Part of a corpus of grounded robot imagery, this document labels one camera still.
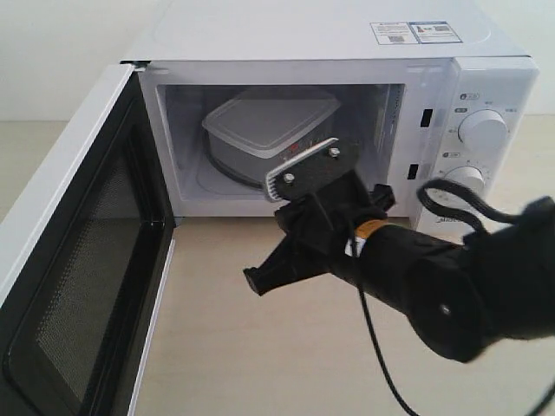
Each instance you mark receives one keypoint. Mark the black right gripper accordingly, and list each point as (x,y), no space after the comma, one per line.
(343,230)

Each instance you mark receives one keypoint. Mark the white plastic food container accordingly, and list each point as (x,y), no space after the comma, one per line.
(272,123)

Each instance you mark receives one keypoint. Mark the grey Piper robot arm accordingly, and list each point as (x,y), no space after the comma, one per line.
(498,283)

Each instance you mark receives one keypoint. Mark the lower white timer knob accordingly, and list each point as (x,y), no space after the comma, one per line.
(469,176)

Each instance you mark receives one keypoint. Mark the glass turntable plate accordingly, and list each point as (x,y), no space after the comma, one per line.
(246,177)

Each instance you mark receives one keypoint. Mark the white microwave door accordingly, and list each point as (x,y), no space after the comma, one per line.
(84,257)

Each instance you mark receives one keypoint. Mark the upper white control knob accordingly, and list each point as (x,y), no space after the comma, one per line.
(483,131)

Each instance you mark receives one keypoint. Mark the white microwave oven body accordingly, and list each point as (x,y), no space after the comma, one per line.
(403,104)

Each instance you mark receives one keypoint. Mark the warning label sticker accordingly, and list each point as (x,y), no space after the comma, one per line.
(408,33)

